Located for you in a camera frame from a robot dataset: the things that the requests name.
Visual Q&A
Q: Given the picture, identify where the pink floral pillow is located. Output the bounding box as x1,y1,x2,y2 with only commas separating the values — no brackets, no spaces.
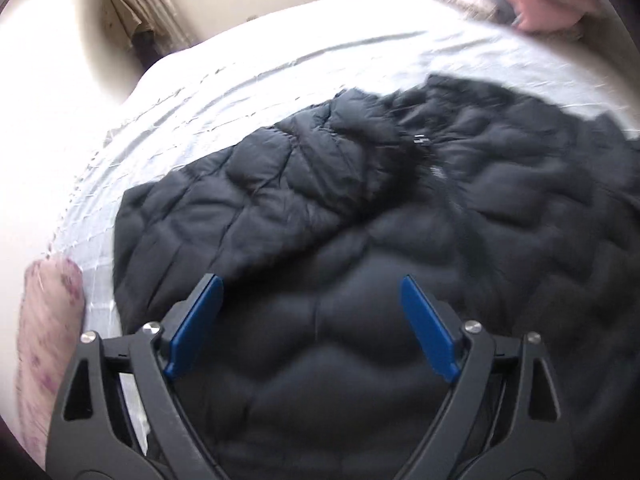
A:
15,255,86,466

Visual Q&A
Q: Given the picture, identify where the beige curtain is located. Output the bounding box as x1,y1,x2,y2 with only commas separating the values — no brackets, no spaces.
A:
112,0,197,55

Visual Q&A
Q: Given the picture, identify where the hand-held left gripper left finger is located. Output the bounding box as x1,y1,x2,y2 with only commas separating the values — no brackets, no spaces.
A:
46,274,231,480

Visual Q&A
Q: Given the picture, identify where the black puffer jacket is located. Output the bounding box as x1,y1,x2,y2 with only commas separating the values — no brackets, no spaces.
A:
114,74,640,480

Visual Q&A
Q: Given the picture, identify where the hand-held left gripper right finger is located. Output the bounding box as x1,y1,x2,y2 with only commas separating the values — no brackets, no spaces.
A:
390,275,577,480

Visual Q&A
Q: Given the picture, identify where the hanging dark garment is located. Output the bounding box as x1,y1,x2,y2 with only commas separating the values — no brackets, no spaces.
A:
131,31,162,63

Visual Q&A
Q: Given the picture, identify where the hanging beige garment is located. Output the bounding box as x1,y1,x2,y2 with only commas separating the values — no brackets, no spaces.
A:
100,0,147,41

